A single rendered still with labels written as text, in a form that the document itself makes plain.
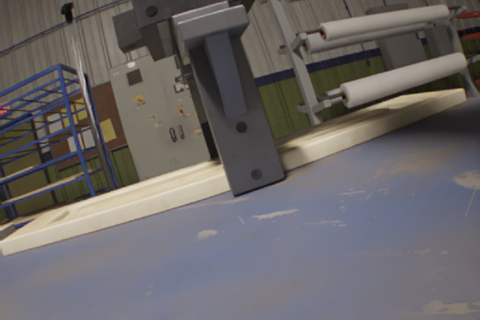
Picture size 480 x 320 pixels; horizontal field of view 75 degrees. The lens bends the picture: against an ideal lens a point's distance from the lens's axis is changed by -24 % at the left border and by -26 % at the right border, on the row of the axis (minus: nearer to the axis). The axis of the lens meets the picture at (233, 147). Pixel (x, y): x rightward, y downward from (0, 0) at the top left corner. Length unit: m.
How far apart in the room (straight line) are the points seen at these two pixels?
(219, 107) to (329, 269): 0.23
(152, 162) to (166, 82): 0.93
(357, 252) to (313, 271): 0.02
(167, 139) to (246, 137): 4.30
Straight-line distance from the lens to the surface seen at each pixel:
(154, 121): 4.66
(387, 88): 3.02
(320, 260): 0.18
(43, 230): 0.46
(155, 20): 0.41
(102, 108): 5.42
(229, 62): 0.35
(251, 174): 0.37
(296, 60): 3.04
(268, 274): 0.18
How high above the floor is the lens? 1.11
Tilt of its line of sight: 5 degrees down
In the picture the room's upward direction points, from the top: 18 degrees counter-clockwise
